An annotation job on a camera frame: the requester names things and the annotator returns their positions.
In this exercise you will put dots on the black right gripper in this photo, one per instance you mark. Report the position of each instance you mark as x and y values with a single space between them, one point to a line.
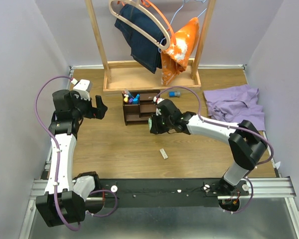
155 128

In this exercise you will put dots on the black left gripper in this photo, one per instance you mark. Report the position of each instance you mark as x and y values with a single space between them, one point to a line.
98 112

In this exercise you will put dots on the blue grey cylinder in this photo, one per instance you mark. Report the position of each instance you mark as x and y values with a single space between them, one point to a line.
174 94

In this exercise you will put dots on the brown wooden desk organizer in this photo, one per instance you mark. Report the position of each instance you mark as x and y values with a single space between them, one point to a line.
141 112

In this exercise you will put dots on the beige eraser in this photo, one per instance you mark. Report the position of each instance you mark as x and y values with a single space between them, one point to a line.
163 153

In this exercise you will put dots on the small green bottle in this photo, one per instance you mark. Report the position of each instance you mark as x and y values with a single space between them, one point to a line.
150 123

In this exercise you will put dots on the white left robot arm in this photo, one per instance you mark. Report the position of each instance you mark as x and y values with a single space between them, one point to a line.
63 201

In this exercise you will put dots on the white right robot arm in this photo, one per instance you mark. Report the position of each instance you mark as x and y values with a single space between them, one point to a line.
246 144

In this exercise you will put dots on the wooden clothes rack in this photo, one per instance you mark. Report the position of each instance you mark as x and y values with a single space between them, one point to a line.
133 76

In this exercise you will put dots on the orange white cloth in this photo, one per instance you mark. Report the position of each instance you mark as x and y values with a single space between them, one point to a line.
175 59

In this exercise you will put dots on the dark blue jeans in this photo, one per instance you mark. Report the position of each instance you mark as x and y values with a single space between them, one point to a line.
142 50

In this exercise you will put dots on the purple cloth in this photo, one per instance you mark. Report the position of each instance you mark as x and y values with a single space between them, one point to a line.
236 104

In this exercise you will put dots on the beige wooden hanger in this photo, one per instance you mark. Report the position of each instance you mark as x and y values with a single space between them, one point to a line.
117 6

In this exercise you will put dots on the orange plastic hanger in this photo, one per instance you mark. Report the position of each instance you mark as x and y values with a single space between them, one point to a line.
143 6

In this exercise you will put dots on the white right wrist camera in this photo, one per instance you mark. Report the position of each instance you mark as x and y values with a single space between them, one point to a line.
157 101

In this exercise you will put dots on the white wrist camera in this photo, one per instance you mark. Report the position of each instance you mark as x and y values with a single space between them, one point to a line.
83 88
157 101

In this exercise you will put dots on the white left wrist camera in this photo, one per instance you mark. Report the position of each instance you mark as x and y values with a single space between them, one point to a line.
83 88

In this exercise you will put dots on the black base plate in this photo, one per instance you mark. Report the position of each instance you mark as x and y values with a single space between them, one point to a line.
172 192

